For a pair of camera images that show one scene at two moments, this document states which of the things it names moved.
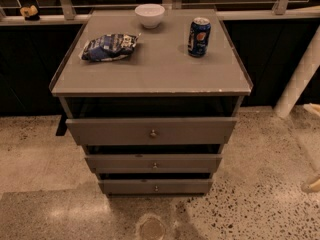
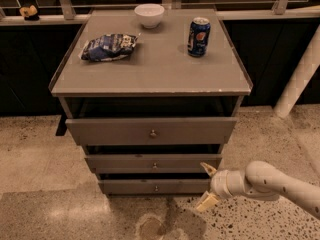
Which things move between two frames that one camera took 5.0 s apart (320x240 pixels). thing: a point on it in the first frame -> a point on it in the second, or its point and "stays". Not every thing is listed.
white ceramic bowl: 150,14 stays
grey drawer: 154,163 stays
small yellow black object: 30,13 stays
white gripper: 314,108 -> 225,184
